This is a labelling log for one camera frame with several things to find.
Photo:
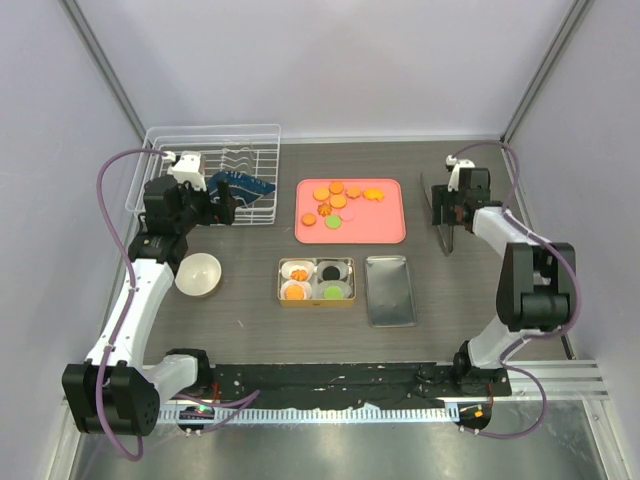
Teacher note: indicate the silver tin lid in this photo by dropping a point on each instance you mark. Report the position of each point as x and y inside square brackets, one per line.
[389, 292]

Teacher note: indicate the orange round cookie top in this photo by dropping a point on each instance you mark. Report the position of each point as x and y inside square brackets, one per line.
[336, 187]

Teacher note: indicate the large orange round cookie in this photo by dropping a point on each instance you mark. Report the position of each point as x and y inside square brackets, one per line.
[295, 292]

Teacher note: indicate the pink tray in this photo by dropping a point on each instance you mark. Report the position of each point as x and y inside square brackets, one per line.
[374, 223]

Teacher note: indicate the black round cookie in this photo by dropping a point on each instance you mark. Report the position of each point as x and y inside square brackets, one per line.
[331, 273]

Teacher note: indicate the pink round cookie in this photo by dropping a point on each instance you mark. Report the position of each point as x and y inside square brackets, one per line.
[346, 214]

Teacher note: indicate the orange round cookie left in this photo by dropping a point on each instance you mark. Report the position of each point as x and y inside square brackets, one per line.
[308, 219]

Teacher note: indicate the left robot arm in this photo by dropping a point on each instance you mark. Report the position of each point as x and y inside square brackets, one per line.
[110, 391]

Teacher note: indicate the orange swirl cookie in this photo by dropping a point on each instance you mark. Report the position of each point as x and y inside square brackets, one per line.
[324, 209]
[299, 275]

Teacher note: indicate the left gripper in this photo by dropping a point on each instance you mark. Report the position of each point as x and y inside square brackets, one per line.
[222, 212]

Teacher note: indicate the orange scalloped cookie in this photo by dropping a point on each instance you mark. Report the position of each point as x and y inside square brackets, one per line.
[373, 194]

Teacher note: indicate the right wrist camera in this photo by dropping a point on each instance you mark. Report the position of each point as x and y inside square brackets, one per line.
[455, 166]

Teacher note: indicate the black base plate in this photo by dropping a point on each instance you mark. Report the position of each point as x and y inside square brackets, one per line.
[334, 386]

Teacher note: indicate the white bowl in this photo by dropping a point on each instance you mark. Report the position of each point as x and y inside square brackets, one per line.
[199, 275]

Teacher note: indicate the gold cookie tin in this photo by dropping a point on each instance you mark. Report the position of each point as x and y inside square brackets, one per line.
[315, 284]

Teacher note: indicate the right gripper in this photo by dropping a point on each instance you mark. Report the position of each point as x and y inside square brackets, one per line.
[441, 196]

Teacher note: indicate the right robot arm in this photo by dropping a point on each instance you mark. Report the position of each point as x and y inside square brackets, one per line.
[537, 294]

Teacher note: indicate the orange cookie upper left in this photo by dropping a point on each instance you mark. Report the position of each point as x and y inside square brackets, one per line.
[321, 194]

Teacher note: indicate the green round cookie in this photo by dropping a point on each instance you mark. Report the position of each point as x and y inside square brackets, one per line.
[333, 222]
[333, 292]

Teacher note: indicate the orange round cookie middle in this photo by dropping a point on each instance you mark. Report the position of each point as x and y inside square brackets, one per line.
[338, 201]

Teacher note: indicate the white wire dish rack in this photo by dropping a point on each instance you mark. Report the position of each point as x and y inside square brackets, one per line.
[253, 149]

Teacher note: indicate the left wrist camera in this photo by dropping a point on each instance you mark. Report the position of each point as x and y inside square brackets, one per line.
[188, 167]

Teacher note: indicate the blue patterned plate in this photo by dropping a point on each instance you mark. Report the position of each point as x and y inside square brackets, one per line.
[244, 188]

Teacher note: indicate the metal tongs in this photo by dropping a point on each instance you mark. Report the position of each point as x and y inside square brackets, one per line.
[445, 234]

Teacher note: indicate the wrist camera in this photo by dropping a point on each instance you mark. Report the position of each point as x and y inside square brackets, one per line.
[188, 167]
[455, 166]

